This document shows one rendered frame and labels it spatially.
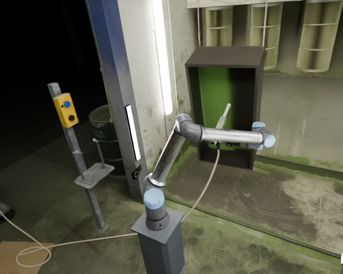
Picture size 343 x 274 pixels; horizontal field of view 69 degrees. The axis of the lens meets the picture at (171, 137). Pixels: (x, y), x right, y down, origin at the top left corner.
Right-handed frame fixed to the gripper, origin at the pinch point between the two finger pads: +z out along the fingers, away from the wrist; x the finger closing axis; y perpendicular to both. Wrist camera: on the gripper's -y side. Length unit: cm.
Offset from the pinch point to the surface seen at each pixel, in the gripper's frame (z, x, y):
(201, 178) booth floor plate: 34, 32, 124
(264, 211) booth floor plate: -48, 2, 112
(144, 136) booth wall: 86, 15, 39
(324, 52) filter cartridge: -77, 143, 4
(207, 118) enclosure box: 30, 64, 47
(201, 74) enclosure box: 33, 69, -9
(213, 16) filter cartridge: 47, 164, -26
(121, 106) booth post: 92, 6, -10
